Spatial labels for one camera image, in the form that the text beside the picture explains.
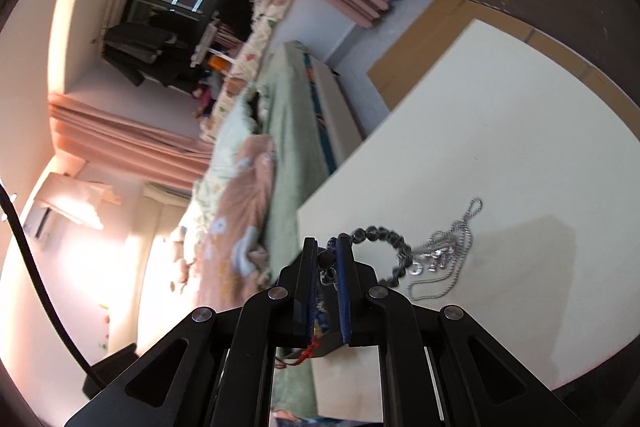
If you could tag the hanging dark clothes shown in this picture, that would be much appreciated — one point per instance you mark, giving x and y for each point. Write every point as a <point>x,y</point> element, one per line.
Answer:
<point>141,52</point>

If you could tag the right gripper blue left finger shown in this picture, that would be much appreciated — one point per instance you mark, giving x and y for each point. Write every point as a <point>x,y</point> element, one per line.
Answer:
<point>306,289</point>

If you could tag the pink floral blanket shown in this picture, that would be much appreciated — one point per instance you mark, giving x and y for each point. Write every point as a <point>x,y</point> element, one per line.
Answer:
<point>223,262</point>

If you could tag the light green pillow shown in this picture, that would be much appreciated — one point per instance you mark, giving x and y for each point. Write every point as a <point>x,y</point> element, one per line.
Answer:
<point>239,125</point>

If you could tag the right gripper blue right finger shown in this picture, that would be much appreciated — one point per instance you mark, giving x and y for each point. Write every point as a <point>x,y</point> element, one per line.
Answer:
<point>344,271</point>

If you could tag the cardboard sheet on floor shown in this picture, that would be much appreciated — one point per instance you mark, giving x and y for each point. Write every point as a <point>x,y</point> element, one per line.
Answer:
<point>467,30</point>

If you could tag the green bed sheet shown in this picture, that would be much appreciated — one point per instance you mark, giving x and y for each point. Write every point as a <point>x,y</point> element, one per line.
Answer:
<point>288,117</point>

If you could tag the black jewelry box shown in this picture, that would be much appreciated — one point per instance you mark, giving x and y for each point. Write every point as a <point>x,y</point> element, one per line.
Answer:
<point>326,335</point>

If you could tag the pink curtain left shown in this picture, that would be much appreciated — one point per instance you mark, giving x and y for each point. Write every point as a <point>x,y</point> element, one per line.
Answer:
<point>126,145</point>

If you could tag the white bedside table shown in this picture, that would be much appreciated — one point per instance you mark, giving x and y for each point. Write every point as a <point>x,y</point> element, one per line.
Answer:
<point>546,175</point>

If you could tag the window seat floral cushion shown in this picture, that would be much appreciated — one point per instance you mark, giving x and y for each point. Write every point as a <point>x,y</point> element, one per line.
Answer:
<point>245,66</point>

